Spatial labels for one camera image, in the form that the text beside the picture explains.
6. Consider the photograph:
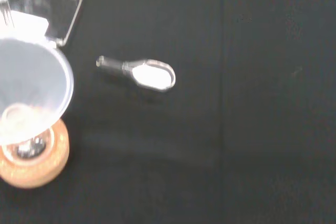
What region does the translucent plastic funnel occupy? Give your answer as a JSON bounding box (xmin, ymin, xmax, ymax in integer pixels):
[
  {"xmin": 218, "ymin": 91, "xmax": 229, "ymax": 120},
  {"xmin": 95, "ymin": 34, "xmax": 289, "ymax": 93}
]
[{"xmin": 0, "ymin": 37, "xmax": 75, "ymax": 146}]

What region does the clear acrylic funnel stand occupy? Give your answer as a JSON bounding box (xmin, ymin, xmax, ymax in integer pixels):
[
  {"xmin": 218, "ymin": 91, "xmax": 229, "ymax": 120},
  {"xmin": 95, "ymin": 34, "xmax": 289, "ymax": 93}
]
[{"xmin": 0, "ymin": 0, "xmax": 83, "ymax": 48}]

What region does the black bench cloth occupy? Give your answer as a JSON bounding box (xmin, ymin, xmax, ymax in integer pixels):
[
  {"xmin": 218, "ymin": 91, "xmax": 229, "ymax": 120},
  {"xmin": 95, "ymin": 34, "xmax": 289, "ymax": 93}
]
[{"xmin": 0, "ymin": 0, "xmax": 336, "ymax": 224}]

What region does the small glass round-bottom flask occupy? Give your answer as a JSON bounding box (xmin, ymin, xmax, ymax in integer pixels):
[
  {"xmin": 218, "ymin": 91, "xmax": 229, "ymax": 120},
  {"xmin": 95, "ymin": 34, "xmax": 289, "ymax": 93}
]
[{"xmin": 0, "ymin": 103, "xmax": 51, "ymax": 159}]

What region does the cork ring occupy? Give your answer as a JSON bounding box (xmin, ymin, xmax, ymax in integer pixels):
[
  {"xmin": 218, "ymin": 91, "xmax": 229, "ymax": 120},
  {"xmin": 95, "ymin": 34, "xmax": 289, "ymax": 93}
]
[{"xmin": 0, "ymin": 118, "xmax": 71, "ymax": 189}]

